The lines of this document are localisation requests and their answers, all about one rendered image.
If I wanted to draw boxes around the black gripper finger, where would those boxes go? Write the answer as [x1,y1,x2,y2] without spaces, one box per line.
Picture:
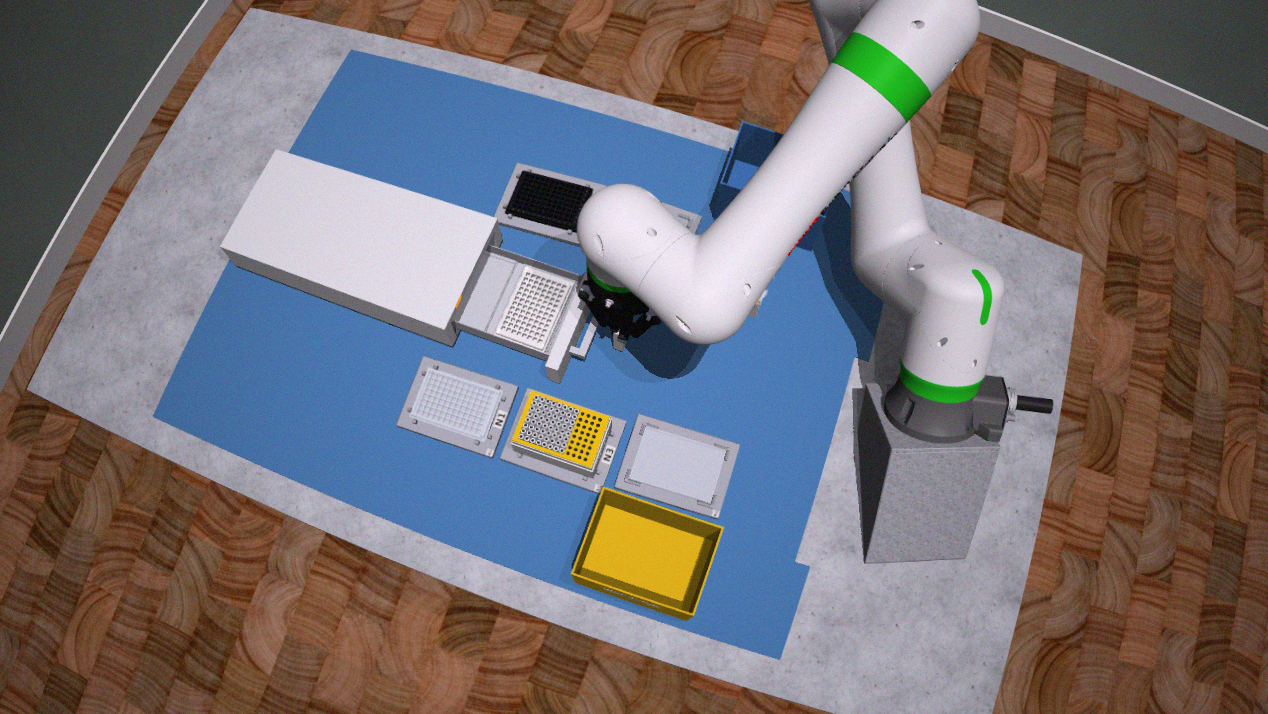
[578,280,621,349]
[618,309,661,351]

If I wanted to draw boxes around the dark blue open bin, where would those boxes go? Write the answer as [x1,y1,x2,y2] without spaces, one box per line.
[713,120,828,252]

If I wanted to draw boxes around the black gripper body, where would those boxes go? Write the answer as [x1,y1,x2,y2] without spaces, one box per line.
[598,301,649,316]

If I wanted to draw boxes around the blue bench mat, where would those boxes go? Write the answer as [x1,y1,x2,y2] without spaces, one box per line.
[152,49,884,659]

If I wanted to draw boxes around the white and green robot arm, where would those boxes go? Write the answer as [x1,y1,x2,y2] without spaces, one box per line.
[577,0,1052,444]

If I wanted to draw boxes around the yellow open bin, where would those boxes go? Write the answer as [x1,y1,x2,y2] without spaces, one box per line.
[571,487,724,621]

